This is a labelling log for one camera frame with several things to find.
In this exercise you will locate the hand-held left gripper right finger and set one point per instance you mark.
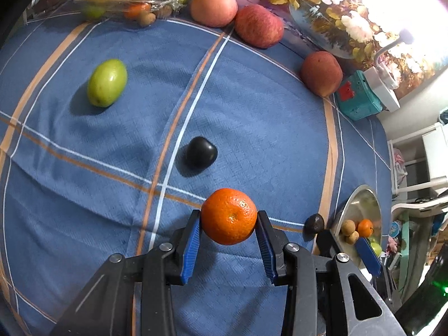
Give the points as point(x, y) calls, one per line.
point(268, 248)

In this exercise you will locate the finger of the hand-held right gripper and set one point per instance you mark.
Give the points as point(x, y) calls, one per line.
point(325, 242)
point(368, 256)

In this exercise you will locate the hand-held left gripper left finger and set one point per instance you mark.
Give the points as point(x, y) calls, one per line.
point(190, 248)

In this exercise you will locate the large green jujube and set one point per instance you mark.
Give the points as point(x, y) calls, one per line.
point(377, 249)

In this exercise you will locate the round metal plate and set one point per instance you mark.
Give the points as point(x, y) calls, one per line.
point(364, 203)

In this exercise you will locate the dark passion fruit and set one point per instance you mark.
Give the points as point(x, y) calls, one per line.
point(314, 223)

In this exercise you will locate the blue printed cup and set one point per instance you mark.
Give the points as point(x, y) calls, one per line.
point(394, 231)

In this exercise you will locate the dark plum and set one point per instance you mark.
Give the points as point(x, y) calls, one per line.
point(201, 152)

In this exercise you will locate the pink plastic bag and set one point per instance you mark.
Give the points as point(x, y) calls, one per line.
point(399, 162)

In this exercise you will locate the blue plaid tablecloth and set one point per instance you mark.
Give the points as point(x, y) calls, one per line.
point(105, 168)

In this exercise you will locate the white chair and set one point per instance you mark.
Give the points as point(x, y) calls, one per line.
point(434, 154)

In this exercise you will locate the teal plastic box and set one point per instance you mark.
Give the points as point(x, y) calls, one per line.
point(357, 101)

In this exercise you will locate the large dark red apple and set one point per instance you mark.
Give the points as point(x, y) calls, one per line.
point(322, 73)

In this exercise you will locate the white power adapter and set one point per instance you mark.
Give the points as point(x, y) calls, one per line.
point(386, 76)

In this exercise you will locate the small green jujube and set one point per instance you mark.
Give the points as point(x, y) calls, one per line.
point(106, 82)

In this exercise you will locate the flower painting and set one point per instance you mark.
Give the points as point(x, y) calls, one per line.
point(332, 24)

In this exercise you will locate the small brown longan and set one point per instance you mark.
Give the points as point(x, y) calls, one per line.
point(147, 20)

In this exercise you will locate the pale pink apple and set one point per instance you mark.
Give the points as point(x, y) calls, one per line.
point(213, 8)

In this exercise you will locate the small tangerine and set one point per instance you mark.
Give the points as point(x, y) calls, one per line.
point(136, 9)

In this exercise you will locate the small green fruit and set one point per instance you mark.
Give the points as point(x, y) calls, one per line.
point(93, 11)

